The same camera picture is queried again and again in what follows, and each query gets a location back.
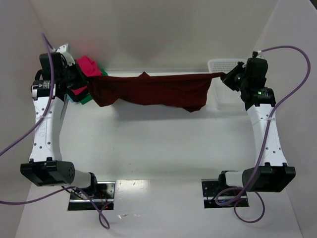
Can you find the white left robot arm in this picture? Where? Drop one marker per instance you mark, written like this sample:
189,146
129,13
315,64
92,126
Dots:
48,91

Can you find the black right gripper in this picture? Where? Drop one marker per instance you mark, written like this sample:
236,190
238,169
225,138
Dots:
233,78

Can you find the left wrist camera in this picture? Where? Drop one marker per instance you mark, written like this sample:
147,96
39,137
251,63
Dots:
63,48

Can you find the green folded t shirt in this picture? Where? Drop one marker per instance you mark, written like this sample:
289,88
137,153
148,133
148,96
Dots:
88,96

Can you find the pink folded t shirt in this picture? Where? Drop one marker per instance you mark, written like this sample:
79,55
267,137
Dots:
90,69

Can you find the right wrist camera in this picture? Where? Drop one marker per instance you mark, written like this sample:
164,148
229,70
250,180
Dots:
257,54

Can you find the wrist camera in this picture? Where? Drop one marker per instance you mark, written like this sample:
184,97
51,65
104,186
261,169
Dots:
257,54
63,48

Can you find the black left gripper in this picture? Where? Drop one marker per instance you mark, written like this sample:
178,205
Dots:
76,81

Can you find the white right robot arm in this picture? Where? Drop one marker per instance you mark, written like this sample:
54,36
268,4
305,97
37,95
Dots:
271,172

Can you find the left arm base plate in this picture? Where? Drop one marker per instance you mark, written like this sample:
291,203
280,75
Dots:
103,197

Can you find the white plastic basket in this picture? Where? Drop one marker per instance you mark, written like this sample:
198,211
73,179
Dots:
225,98

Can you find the black folded t shirt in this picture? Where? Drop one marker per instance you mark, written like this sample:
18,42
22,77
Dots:
78,98

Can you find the dark red t shirt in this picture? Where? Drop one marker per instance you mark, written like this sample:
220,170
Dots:
187,91

